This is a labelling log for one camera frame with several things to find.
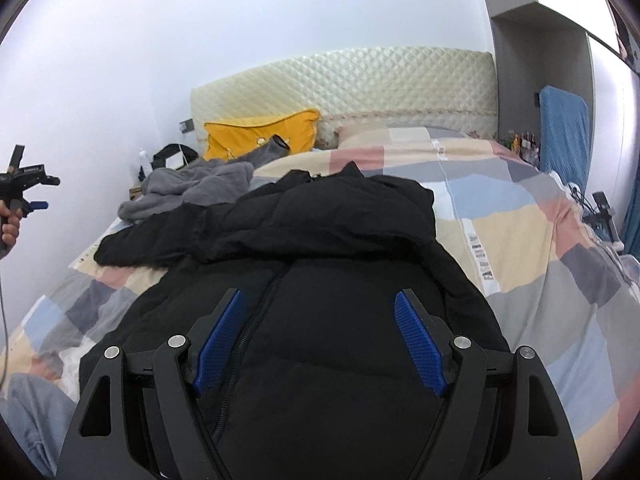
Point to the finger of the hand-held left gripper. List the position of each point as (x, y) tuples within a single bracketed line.
[(38, 205), (18, 154)]

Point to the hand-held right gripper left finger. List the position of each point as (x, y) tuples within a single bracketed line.
[(222, 340)]

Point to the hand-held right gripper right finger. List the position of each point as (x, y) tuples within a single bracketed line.
[(420, 340)]

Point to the black puffer jacket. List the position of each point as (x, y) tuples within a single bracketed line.
[(325, 240)]

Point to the person's left hand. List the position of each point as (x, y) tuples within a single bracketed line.
[(9, 227)]

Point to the wooden nightstand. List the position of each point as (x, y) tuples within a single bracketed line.
[(136, 192)]

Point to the black bag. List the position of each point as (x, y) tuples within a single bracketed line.
[(164, 151)]

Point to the white card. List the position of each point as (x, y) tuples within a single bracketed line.
[(176, 161)]

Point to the pastel checkered duvet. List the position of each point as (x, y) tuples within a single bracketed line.
[(525, 240)]

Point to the grey fleece garment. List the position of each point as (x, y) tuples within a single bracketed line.
[(190, 182)]

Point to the dark grey sock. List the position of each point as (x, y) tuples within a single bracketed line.
[(270, 152)]

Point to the person's grey pants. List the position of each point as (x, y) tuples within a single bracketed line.
[(30, 410)]

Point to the yellow pillow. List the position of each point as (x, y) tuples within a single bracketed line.
[(250, 132)]

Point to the row of small bottles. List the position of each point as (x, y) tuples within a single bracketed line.
[(524, 144)]

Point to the blue curtain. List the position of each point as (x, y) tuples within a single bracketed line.
[(633, 225)]

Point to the blue towel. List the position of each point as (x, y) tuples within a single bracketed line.
[(562, 135)]

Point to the cream quilted headboard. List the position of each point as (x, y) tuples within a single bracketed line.
[(350, 80)]

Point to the grey wardrobe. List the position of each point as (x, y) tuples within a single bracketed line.
[(515, 60)]

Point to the grey wall socket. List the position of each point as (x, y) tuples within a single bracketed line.
[(186, 126)]

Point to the black tripod mount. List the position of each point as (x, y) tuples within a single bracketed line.
[(602, 210)]

